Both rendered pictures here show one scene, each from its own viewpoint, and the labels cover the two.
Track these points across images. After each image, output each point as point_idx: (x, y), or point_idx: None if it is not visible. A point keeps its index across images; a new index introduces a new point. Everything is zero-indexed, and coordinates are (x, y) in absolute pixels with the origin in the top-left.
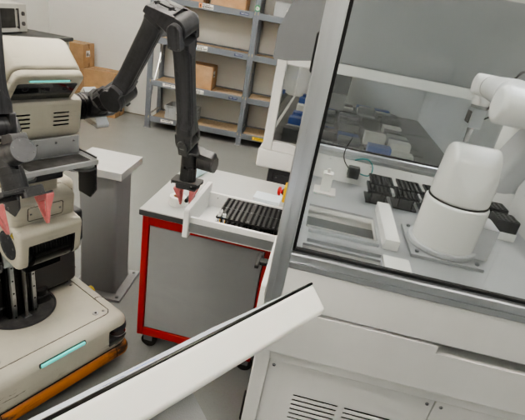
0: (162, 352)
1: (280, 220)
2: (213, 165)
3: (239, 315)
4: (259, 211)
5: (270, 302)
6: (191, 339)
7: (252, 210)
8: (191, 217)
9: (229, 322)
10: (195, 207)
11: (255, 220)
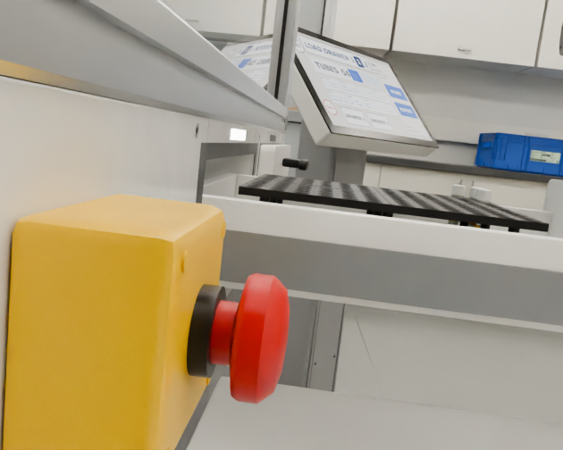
0: (357, 112)
1: (299, 10)
2: None
3: (312, 83)
4: (354, 194)
5: (298, 30)
6: (340, 89)
7: (387, 196)
8: (547, 211)
9: (318, 43)
10: None
11: (351, 187)
